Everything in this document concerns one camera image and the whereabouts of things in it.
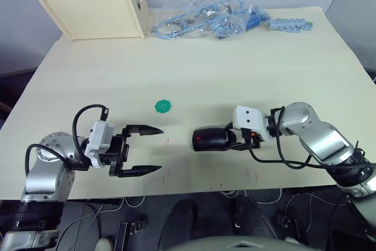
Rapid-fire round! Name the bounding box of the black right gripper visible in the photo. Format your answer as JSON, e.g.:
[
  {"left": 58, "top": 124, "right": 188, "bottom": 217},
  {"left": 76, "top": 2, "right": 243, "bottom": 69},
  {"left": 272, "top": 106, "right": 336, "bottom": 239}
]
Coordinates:
[{"left": 224, "top": 122, "right": 263, "bottom": 152}]

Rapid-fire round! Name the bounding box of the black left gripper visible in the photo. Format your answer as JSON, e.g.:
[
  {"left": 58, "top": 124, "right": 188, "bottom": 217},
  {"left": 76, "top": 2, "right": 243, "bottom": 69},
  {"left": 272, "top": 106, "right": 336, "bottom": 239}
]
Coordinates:
[{"left": 102, "top": 124, "right": 165, "bottom": 178}]

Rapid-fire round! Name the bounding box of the green round plastic disc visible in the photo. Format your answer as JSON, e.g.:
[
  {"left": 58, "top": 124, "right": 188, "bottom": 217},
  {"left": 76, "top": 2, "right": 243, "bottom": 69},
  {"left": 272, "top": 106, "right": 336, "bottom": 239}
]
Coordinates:
[{"left": 155, "top": 99, "right": 173, "bottom": 114}]

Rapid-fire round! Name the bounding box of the black flat bar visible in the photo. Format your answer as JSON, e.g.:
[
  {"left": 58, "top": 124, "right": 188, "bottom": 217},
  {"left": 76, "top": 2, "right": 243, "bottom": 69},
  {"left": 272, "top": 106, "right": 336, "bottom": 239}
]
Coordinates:
[{"left": 113, "top": 222, "right": 129, "bottom": 251}]

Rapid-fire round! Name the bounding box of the white shoe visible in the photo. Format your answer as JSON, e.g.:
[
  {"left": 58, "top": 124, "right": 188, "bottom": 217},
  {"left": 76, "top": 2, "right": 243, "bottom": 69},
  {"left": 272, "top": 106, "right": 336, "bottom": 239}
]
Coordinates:
[{"left": 96, "top": 236, "right": 116, "bottom": 251}]

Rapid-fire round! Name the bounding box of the grey-green robot body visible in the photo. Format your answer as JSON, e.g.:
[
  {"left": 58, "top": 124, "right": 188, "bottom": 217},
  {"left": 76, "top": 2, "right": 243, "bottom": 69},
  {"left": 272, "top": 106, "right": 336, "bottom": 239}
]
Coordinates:
[{"left": 164, "top": 235, "right": 310, "bottom": 251}]

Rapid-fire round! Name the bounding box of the blue plastic box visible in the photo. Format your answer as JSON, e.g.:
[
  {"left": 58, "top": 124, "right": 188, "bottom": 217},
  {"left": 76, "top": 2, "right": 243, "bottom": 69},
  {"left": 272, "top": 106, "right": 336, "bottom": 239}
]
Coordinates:
[{"left": 246, "top": 6, "right": 270, "bottom": 31}]

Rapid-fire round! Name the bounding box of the light blue connector strip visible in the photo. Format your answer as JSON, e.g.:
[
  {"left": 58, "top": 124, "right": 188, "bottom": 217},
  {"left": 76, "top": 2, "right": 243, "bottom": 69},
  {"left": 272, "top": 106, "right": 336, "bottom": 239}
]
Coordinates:
[{"left": 267, "top": 18, "right": 315, "bottom": 32}]

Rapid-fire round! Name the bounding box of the light wooden rack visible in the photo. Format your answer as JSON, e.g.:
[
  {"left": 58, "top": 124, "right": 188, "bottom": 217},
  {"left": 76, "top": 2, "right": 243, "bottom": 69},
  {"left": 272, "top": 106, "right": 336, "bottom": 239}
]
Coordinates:
[{"left": 35, "top": 0, "right": 151, "bottom": 42}]

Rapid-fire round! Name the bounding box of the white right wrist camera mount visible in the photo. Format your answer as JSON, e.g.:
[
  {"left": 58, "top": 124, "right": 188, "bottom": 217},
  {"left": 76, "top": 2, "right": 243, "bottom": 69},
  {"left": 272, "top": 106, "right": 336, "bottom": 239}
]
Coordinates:
[{"left": 231, "top": 105, "right": 276, "bottom": 143}]

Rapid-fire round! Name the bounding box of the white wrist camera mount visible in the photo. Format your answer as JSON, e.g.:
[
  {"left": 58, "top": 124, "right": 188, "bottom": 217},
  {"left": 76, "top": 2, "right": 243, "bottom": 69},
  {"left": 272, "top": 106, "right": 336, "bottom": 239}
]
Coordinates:
[
  {"left": 231, "top": 105, "right": 276, "bottom": 143},
  {"left": 84, "top": 119, "right": 116, "bottom": 169}
]

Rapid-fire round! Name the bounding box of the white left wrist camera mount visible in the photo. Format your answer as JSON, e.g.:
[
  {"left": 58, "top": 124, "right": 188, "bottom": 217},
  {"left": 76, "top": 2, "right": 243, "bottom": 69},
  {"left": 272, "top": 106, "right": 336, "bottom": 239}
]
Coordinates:
[{"left": 84, "top": 119, "right": 116, "bottom": 169}]

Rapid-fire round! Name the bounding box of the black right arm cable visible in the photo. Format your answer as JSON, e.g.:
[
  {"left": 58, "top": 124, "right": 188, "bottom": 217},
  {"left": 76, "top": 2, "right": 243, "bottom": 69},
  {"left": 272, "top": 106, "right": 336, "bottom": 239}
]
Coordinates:
[{"left": 248, "top": 106, "right": 365, "bottom": 171}]

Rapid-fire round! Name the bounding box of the clear bag with blue cable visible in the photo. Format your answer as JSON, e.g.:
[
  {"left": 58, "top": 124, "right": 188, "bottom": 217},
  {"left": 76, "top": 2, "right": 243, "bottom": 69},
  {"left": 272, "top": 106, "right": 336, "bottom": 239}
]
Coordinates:
[
  {"left": 187, "top": 0, "right": 256, "bottom": 39},
  {"left": 149, "top": 6, "right": 208, "bottom": 41}
]

